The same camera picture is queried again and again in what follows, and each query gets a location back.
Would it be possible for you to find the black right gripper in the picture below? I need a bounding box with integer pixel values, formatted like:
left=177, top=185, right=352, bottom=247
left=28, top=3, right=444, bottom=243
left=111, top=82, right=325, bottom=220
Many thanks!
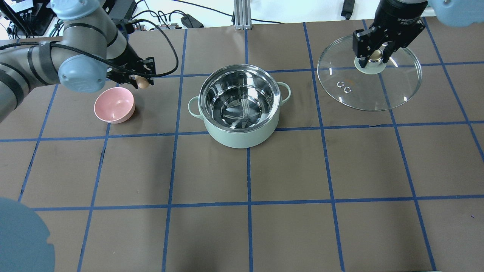
left=352, top=0, right=426, bottom=68

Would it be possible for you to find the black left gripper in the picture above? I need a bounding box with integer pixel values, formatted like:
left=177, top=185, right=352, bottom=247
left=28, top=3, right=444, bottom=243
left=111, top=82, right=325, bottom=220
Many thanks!
left=107, top=44, right=155, bottom=88

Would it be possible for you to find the beige egg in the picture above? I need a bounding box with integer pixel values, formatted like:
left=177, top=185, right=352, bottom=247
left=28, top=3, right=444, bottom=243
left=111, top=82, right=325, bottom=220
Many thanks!
left=135, top=76, right=150, bottom=88

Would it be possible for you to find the glass pot lid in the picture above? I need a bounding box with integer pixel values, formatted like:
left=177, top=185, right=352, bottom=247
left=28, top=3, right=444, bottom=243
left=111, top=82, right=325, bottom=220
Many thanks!
left=316, top=36, right=422, bottom=111

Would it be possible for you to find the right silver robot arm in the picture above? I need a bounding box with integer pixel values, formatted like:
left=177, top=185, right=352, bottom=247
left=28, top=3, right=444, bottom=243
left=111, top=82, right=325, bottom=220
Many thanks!
left=352, top=0, right=484, bottom=70

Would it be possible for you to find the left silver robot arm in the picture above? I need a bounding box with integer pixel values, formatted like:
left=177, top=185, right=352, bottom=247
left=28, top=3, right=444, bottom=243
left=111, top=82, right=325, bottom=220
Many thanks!
left=0, top=0, right=156, bottom=120

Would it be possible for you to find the pale green electric pot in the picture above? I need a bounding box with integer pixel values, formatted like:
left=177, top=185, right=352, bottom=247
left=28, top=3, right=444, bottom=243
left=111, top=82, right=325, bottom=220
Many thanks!
left=188, top=64, right=292, bottom=149

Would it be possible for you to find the pink bowl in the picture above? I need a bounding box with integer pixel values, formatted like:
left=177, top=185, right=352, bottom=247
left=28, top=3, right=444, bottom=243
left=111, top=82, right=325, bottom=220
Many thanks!
left=93, top=87, right=135, bottom=124

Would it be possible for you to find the black power adapter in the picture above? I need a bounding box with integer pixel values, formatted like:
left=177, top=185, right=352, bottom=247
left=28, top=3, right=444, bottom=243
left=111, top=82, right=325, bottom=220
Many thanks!
left=180, top=14, right=204, bottom=29

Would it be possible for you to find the aluminium frame post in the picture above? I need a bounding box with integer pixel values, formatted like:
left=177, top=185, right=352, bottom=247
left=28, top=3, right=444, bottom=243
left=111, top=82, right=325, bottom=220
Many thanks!
left=233, top=0, right=252, bottom=30

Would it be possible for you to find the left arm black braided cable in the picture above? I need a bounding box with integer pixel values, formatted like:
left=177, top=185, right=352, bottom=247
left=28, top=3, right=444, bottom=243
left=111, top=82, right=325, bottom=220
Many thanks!
left=0, top=19, right=179, bottom=78

